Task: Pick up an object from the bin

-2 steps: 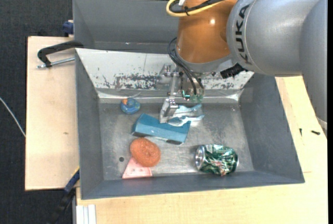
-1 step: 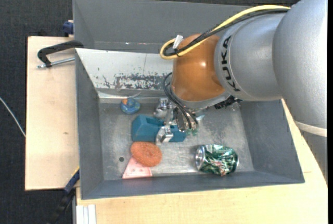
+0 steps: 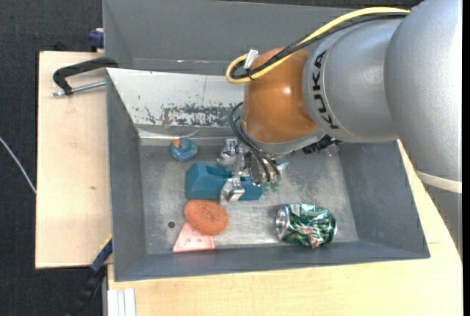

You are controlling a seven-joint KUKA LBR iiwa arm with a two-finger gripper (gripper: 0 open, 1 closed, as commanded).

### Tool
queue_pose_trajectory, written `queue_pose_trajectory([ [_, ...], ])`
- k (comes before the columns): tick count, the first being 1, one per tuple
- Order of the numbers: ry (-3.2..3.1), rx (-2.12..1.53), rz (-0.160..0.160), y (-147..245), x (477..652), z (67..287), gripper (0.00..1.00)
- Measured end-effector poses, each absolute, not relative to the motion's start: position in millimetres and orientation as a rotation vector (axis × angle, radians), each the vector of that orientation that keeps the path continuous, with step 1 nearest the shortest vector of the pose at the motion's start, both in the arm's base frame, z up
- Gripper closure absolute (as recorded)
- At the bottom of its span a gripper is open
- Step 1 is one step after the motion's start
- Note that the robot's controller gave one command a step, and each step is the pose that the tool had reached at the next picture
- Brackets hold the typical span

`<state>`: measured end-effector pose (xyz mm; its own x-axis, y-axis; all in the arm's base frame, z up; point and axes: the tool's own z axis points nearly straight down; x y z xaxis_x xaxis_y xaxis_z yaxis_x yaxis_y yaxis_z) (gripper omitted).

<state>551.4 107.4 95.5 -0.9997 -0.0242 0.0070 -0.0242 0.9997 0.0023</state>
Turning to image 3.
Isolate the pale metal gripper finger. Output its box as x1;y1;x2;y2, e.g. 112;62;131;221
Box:
219;176;247;204
216;137;245;166

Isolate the teal block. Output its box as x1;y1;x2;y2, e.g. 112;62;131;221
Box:
184;160;264;202

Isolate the orange round scrubber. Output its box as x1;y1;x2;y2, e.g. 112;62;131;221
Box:
183;199;230;236

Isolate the pink triangular piece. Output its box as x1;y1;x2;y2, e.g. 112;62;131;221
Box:
172;221;216;254

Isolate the grey metal bin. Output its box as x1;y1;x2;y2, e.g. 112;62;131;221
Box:
101;0;431;282

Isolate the crushed green drink can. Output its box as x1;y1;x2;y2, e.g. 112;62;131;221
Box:
275;203;338;249

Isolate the pale wood board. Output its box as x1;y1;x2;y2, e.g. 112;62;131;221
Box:
35;50;115;270

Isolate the blue and green toy ring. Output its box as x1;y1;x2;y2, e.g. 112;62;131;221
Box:
168;137;199;162

